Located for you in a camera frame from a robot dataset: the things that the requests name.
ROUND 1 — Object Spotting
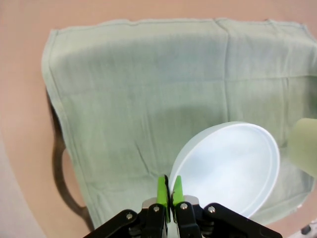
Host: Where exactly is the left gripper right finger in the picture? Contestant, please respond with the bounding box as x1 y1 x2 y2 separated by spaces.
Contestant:
171 175 283 238

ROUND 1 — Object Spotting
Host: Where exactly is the tall green cup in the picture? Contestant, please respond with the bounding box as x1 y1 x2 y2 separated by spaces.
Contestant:
286 118 317 177

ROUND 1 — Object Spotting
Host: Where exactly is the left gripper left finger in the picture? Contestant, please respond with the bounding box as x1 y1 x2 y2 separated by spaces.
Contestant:
85 175 172 238

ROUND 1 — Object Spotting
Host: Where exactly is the green cloth mat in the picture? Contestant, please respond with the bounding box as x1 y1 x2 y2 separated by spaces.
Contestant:
41 16 316 230

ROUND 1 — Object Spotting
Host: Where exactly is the light blue bowl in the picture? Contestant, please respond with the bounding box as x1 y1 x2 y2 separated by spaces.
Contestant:
169 120 281 219

